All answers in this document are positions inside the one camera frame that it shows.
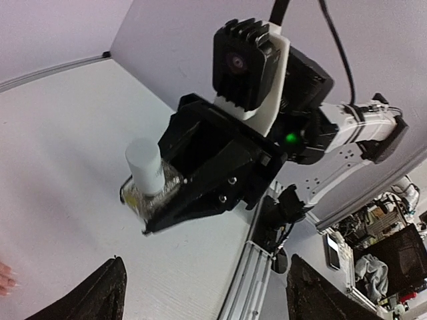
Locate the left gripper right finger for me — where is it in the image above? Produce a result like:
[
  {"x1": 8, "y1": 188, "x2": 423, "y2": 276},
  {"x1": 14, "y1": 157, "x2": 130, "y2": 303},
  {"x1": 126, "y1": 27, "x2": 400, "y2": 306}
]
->
[{"x1": 286, "y1": 254, "x2": 380, "y2": 320}]

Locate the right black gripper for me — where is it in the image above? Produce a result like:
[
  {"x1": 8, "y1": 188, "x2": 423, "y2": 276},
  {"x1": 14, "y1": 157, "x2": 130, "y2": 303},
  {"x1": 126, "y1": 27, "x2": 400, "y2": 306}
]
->
[{"x1": 144, "y1": 93, "x2": 287, "y2": 235}]

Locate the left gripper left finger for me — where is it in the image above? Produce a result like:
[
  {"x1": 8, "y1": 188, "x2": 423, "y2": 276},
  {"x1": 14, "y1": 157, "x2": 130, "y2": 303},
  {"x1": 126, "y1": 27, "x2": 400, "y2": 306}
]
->
[{"x1": 29, "y1": 257, "x2": 127, "y2": 320}]

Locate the clear nail polish bottle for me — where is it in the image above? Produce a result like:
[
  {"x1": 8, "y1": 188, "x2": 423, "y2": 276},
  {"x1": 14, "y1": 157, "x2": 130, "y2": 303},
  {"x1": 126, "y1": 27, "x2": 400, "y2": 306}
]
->
[{"x1": 119, "y1": 138, "x2": 184, "y2": 222}]

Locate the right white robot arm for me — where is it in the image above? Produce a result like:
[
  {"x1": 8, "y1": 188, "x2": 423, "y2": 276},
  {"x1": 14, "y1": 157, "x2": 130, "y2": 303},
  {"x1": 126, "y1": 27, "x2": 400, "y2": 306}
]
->
[{"x1": 145, "y1": 49, "x2": 408, "y2": 234}]

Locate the smartphone in background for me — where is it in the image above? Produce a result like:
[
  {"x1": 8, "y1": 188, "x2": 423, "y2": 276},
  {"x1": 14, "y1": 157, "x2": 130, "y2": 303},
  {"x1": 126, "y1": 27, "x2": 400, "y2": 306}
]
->
[{"x1": 326, "y1": 234, "x2": 341, "y2": 270}]

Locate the grey cloth in background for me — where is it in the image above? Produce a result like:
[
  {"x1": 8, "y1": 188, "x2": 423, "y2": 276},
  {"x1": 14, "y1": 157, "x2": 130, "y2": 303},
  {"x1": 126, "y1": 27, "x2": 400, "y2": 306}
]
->
[{"x1": 354, "y1": 254, "x2": 389, "y2": 303}]

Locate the mannequin hand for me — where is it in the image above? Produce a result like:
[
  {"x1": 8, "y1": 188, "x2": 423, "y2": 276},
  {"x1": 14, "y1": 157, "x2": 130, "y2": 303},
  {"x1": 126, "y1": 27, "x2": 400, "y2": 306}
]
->
[{"x1": 0, "y1": 262, "x2": 20, "y2": 297}]

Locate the black monitor in background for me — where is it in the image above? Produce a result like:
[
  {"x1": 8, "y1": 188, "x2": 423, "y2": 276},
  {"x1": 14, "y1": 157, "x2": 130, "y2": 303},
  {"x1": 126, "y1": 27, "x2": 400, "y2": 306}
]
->
[{"x1": 355, "y1": 224, "x2": 426, "y2": 295}]

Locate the aluminium front rail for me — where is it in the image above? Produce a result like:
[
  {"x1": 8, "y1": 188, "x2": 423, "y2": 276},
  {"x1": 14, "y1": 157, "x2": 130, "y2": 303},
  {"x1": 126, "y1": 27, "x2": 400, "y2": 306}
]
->
[{"x1": 216, "y1": 179, "x2": 284, "y2": 320}]

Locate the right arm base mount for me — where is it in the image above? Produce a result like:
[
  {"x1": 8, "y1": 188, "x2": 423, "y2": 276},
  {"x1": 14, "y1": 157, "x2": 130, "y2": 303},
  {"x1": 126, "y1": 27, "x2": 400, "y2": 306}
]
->
[{"x1": 260, "y1": 184, "x2": 312, "y2": 253}]

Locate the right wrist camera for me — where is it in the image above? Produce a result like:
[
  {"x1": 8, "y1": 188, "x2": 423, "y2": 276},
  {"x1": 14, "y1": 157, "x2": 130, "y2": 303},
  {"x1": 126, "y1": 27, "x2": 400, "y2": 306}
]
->
[{"x1": 212, "y1": 18, "x2": 290, "y2": 136}]

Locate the black camera cable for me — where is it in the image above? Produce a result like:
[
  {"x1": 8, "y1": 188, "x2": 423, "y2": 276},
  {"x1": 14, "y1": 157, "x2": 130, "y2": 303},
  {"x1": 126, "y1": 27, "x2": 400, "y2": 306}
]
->
[{"x1": 268, "y1": 0, "x2": 356, "y2": 106}]

